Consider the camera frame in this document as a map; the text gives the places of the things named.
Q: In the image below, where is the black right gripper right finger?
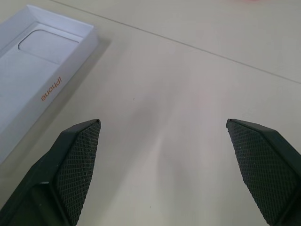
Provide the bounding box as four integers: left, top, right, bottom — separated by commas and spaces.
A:
226, 118, 301, 226

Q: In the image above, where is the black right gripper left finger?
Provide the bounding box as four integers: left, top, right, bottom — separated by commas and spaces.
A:
0, 119, 102, 226

